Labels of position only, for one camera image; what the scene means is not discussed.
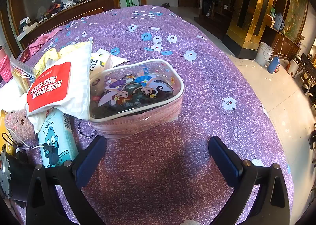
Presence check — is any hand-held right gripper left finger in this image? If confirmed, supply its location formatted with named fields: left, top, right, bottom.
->
left=26, top=135, right=107, bottom=225

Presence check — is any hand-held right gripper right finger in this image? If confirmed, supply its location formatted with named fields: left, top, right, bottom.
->
left=208, top=136, right=290, bottom=225

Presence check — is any clear pink cartoon zipper pouch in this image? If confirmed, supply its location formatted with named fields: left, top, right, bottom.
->
left=89, top=59, right=184, bottom=140

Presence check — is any white packet with red label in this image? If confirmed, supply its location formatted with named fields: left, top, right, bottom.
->
left=26, top=40, right=93, bottom=120

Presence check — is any light blue cartoon box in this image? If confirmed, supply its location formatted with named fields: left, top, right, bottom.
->
left=38, top=109, right=79, bottom=168

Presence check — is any pink teddy bear plush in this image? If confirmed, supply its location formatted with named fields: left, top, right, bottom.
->
left=5, top=108, right=35, bottom=143

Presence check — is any purple floral blanket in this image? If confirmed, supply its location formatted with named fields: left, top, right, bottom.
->
left=0, top=5, right=295, bottom=225

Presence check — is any clear bag of yellow sticks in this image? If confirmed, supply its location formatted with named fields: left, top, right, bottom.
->
left=10, top=54, right=36, bottom=96

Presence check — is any white printed tissue packet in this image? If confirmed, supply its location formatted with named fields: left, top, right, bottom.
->
left=90, top=48, right=130, bottom=75

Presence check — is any bottle with pink knitted cover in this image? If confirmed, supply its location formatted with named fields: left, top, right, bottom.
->
left=0, top=46, right=13, bottom=82

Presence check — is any blue thermos flask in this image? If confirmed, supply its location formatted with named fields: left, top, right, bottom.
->
left=267, top=56, right=281, bottom=74

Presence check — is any yellow cloth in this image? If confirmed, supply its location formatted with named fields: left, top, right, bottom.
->
left=34, top=42, right=87, bottom=77

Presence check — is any white plastic bucket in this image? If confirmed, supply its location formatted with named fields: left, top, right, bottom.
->
left=254, top=41, right=274, bottom=67

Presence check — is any red box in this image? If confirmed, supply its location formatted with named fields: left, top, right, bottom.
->
left=18, top=49, right=31, bottom=63

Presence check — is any dark wooden chair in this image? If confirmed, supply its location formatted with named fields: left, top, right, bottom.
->
left=293, top=53, right=316, bottom=107

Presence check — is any pink cloth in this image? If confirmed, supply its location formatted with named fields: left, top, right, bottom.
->
left=28, top=27, right=64, bottom=55

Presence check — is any wooden counter with clutter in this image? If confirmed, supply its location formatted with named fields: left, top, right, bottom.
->
left=10, top=0, right=115, bottom=47

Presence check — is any gold pillar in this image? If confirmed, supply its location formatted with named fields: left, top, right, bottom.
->
left=226, top=0, right=277, bottom=59

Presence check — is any dark bead bracelet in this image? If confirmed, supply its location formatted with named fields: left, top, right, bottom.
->
left=77, top=118, right=96, bottom=139

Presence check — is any thin cable with black clip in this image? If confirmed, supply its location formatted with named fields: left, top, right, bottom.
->
left=2, top=132, right=56, bottom=153

